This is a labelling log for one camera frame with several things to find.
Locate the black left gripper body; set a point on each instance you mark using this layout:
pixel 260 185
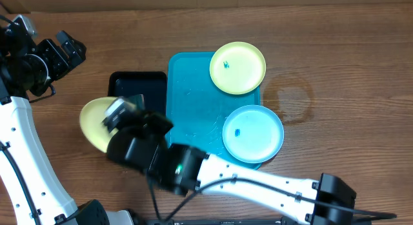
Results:
pixel 55 62

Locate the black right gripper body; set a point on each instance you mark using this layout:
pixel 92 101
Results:
pixel 157 121

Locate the yellow plate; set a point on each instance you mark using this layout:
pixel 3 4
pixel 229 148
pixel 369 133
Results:
pixel 91 123
pixel 237 68

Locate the light blue plate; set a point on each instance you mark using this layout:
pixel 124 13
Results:
pixel 253 134

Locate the green sponge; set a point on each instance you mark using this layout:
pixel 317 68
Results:
pixel 138 100

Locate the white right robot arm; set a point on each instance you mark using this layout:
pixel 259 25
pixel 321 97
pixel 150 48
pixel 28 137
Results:
pixel 139 143

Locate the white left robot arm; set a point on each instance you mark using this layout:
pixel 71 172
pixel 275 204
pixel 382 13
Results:
pixel 33 187

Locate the black rectangular tray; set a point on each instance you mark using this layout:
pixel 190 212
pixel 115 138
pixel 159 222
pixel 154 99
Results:
pixel 151 85

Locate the teal rectangular tray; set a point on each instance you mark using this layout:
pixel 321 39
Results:
pixel 197 108

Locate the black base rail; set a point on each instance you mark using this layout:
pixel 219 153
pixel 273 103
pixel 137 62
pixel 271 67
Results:
pixel 113 218

